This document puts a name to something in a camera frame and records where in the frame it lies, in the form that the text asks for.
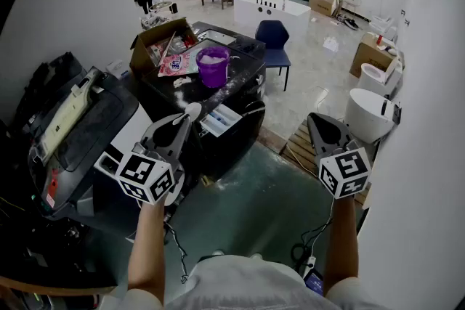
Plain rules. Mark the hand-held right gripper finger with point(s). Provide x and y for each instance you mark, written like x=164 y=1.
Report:
x=315 y=138
x=341 y=130

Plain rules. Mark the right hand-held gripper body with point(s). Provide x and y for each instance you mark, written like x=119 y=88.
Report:
x=345 y=170

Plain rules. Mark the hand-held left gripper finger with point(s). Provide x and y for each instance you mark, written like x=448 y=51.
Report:
x=149 y=130
x=183 y=138

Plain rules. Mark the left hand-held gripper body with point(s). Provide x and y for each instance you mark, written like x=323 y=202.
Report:
x=145 y=174

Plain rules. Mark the white plastic spoon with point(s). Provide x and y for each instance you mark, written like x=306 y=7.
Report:
x=193 y=109

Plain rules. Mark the white detergent drawer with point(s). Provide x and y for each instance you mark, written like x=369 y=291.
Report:
x=221 y=120

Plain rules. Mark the purple plastic bucket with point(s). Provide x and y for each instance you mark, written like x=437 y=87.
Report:
x=213 y=70

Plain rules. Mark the person's right forearm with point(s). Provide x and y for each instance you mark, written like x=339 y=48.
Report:
x=341 y=239

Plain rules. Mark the person's left forearm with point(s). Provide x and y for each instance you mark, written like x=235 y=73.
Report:
x=149 y=247

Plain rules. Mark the pink detergent pouch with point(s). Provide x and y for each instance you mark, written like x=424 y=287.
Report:
x=178 y=65

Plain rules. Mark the wooden slat platform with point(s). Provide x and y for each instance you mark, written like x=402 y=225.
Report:
x=301 y=152

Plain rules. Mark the round white toilet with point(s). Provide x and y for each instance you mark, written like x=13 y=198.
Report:
x=363 y=112

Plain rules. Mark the white and black washing machine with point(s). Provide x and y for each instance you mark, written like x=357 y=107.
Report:
x=120 y=127

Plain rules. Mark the crumpled white tissue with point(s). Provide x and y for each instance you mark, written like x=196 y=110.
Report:
x=181 y=81

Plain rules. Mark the white toilet with open lid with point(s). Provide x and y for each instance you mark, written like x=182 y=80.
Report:
x=374 y=76

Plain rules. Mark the white box with blue label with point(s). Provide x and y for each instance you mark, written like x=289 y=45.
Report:
x=116 y=69

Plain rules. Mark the open cardboard box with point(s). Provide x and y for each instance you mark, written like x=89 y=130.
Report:
x=140 y=58

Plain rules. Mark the black front-load washing machine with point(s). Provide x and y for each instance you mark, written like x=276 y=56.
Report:
x=236 y=83

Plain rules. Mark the brown cardboard box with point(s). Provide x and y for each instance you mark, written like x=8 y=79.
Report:
x=367 y=54
x=321 y=5

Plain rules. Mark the metal rod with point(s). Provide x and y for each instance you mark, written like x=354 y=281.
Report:
x=167 y=49

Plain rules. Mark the cream plastic panel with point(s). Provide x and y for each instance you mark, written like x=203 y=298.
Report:
x=65 y=120

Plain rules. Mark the white paper sheet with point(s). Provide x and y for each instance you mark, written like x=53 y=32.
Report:
x=330 y=45

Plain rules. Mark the white power strip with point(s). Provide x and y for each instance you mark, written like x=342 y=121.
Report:
x=310 y=262

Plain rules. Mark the dark grey bulky appliance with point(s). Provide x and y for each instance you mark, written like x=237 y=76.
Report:
x=54 y=80

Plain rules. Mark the white crate of parts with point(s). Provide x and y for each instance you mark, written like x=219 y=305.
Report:
x=154 y=21

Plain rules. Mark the blue chair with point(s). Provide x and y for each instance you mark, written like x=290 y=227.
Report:
x=272 y=36

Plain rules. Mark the black sink cabinet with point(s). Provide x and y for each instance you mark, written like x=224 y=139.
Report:
x=250 y=45

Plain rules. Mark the phone with blue screen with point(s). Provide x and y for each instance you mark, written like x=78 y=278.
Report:
x=314 y=283

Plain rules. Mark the white bathtub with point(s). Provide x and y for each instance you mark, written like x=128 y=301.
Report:
x=290 y=16

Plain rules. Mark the small round table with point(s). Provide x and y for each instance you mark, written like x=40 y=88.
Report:
x=161 y=5

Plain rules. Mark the person's white shirt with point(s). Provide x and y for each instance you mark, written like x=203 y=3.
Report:
x=247 y=286

